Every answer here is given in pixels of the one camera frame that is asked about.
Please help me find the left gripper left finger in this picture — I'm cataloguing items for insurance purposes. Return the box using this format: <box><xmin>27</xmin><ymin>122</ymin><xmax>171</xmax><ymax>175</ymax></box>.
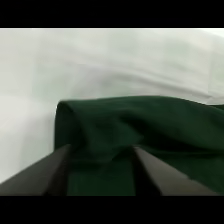
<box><xmin>0</xmin><ymin>143</ymin><xmax>73</xmax><ymax>197</ymax></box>

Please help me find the dark green garment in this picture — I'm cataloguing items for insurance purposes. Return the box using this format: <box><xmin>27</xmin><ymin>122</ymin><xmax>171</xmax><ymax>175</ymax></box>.
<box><xmin>53</xmin><ymin>95</ymin><xmax>224</xmax><ymax>197</ymax></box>

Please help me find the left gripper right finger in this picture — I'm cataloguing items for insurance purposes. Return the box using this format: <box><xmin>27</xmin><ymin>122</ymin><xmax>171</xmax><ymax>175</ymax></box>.
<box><xmin>132</xmin><ymin>145</ymin><xmax>222</xmax><ymax>197</ymax></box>

